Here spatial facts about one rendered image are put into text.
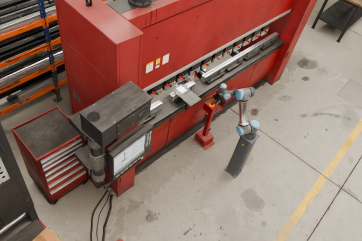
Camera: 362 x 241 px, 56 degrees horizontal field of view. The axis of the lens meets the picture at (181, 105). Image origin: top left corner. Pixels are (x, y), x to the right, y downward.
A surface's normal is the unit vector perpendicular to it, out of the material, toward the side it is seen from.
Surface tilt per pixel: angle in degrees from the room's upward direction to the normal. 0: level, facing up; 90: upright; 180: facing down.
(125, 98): 0
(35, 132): 0
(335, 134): 0
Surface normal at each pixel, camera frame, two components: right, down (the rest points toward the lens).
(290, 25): -0.71, 0.45
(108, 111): 0.13, -0.67
